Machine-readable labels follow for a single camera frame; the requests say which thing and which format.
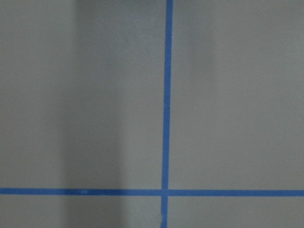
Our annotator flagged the blue tape vertical line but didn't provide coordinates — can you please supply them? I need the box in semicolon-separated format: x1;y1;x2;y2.
161;0;173;228

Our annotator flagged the blue tape horizontal line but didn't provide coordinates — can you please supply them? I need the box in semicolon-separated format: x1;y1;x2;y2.
0;188;304;197

